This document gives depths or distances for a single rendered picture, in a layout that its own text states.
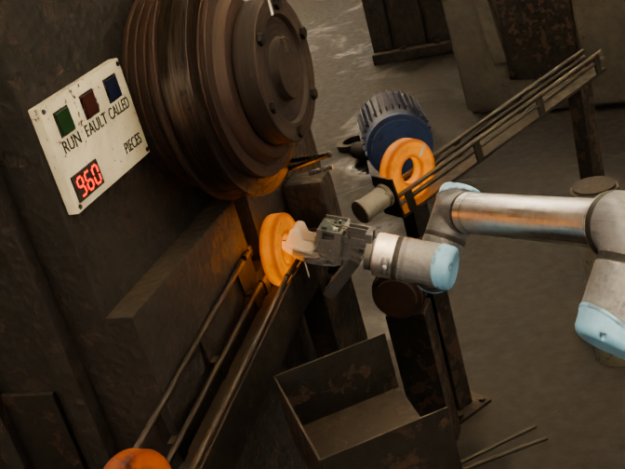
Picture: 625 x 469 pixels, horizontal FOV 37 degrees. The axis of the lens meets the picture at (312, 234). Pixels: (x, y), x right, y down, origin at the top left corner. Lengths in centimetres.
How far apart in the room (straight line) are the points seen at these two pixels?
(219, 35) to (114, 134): 26
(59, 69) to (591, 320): 94
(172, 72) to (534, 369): 148
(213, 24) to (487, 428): 134
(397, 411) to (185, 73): 68
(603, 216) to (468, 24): 309
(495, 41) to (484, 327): 191
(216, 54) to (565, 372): 145
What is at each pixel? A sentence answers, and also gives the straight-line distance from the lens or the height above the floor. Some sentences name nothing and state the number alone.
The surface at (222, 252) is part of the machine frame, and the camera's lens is 189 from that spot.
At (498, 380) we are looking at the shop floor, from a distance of 273.
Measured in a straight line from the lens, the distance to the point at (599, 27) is 441.
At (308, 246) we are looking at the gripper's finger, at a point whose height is 75.
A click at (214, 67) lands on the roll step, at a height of 118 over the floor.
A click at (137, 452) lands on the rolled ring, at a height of 76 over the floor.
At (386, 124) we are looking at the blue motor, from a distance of 399.
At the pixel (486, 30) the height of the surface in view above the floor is 44.
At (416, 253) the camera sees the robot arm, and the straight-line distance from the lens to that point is 188.
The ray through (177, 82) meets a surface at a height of 118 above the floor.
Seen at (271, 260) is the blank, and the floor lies 75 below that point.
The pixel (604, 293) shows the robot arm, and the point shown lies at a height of 76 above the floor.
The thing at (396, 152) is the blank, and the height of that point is 77.
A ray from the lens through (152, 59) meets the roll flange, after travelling 169.
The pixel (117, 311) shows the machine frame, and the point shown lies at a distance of 163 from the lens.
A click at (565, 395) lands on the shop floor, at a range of 263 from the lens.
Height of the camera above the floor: 153
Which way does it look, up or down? 23 degrees down
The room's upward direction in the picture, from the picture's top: 16 degrees counter-clockwise
